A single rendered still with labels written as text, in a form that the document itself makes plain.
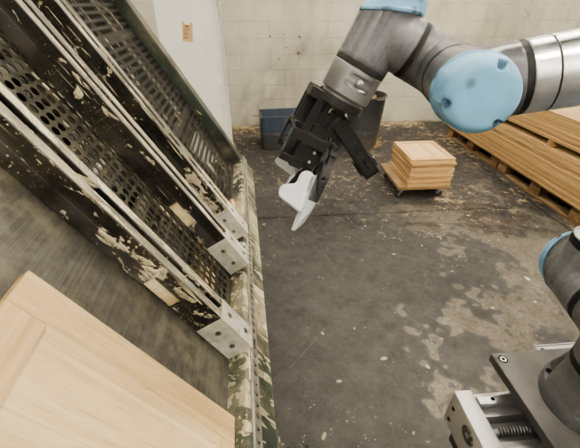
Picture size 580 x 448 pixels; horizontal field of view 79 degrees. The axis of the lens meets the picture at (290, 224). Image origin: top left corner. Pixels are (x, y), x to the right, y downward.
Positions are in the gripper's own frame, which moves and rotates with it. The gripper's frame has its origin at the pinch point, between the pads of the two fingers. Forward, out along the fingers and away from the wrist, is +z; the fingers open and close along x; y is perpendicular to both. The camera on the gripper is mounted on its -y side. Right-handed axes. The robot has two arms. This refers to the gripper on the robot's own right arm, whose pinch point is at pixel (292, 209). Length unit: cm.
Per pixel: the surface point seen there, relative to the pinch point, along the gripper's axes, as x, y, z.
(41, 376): 24.2, 25.3, 22.3
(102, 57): -51, 48, 5
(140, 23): -125, 58, 5
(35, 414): 28.3, 24.0, 23.0
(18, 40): -33, 59, 4
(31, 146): -1.9, 40.9, 7.9
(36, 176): -1.9, 39.6, 12.8
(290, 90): -488, -72, 52
